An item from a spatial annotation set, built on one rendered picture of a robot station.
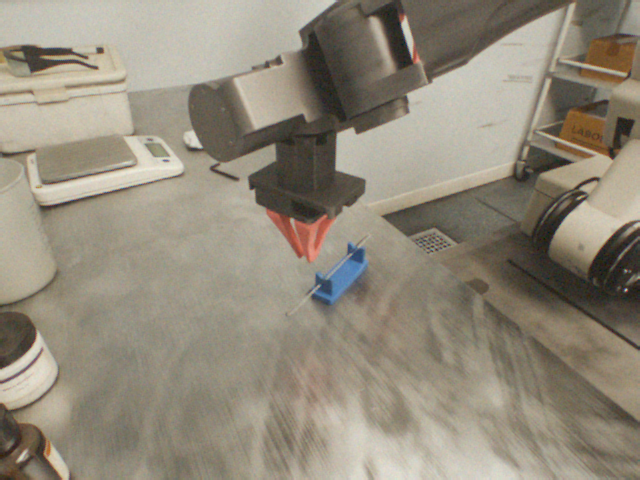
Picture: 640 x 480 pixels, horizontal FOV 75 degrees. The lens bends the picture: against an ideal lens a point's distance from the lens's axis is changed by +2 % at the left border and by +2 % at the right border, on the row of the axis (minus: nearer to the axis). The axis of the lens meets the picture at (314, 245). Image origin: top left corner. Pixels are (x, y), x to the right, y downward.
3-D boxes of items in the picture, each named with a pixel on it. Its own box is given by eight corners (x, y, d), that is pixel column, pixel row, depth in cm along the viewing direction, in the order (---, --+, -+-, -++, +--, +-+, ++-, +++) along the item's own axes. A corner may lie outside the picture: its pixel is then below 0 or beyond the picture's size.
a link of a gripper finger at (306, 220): (311, 284, 43) (310, 207, 37) (259, 259, 46) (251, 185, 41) (345, 251, 47) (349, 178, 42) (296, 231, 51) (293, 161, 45)
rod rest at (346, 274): (348, 257, 61) (349, 237, 59) (368, 265, 59) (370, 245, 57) (309, 295, 54) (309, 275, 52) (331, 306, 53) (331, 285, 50)
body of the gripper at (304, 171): (331, 226, 37) (333, 148, 33) (247, 193, 42) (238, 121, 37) (366, 196, 41) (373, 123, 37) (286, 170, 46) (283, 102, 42)
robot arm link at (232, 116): (421, 108, 31) (381, -16, 29) (314, 158, 24) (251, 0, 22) (318, 148, 40) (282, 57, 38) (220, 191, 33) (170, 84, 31)
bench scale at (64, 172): (188, 176, 82) (183, 153, 79) (39, 212, 71) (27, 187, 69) (162, 144, 95) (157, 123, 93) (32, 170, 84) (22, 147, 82)
